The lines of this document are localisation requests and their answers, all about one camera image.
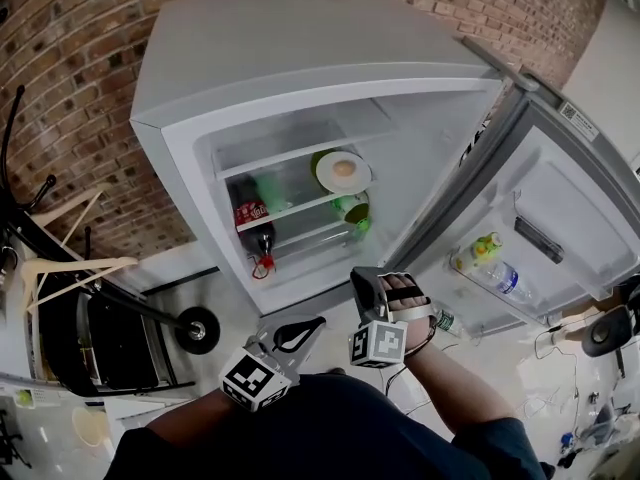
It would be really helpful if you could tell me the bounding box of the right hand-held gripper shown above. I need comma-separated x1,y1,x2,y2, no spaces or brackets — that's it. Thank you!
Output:
348,266,435,369

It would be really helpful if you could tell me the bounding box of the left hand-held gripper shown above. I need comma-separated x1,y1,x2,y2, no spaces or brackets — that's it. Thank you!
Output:
218,315,327,414

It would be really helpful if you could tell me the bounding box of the white plate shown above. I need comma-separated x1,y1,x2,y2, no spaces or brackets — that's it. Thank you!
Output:
315,151,373,195

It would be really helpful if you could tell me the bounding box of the silver refrigerator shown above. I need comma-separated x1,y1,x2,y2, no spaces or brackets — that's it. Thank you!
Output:
129,0,640,342

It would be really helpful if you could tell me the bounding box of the person's left forearm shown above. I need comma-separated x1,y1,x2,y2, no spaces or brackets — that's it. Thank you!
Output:
147,390,241,447

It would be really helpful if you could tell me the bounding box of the person's right forearm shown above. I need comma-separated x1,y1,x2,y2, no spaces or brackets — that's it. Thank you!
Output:
402,340,519,442

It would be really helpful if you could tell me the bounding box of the person's right hand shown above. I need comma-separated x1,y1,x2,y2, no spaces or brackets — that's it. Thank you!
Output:
378,272,437,358

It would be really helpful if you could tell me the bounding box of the clear bottle green label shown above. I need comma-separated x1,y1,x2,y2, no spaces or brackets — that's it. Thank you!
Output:
430,301,471,339

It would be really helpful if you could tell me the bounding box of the black coat rack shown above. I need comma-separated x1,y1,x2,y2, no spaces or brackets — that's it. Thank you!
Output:
0,7,221,355

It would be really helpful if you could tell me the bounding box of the person's dark blue shirt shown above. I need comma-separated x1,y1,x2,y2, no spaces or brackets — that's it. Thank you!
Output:
103,373,549,480

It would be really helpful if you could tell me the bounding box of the yellow green drink bottle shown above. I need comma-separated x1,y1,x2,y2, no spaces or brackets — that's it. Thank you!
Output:
454,231,504,273

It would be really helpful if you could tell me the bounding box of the large green soda bottle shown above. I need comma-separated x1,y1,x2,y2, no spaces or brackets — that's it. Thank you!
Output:
309,147,374,232

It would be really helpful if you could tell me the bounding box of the clear bottle blue label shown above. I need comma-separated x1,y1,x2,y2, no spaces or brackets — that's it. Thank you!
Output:
477,260,536,305

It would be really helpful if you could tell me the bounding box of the beige bowl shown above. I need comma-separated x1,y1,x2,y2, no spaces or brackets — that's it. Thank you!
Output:
71,405,109,448

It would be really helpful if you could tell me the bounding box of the dark cola bottle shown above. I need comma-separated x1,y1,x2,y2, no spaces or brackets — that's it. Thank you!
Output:
228,177,277,280

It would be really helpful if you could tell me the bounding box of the black bar in door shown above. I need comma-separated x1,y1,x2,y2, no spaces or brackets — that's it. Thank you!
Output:
513,215,565,265

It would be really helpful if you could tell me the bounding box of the small light green bottle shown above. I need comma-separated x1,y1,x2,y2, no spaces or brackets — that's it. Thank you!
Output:
254,172,294,214

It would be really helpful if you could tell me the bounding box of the wooden clothes hanger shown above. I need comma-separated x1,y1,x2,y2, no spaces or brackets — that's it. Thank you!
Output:
29,182,114,247
19,256,139,314

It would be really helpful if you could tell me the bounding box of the black round chair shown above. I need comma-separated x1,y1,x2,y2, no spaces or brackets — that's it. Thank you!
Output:
581,303,634,359

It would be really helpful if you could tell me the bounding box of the grey cloth bundle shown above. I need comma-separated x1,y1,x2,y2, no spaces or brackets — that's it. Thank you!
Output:
582,402,631,444

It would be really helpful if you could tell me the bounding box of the white shelf unit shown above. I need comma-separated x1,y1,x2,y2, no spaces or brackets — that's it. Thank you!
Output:
0,237,201,480

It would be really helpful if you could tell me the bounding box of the black swivel chair base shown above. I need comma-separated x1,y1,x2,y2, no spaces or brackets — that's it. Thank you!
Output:
0,407,34,469

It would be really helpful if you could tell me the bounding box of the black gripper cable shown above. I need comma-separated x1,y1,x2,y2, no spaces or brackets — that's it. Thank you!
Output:
383,362,436,417

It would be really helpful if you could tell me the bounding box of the dark wrist bracelet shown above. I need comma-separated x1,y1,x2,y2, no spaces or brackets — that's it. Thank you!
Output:
404,312,437,357

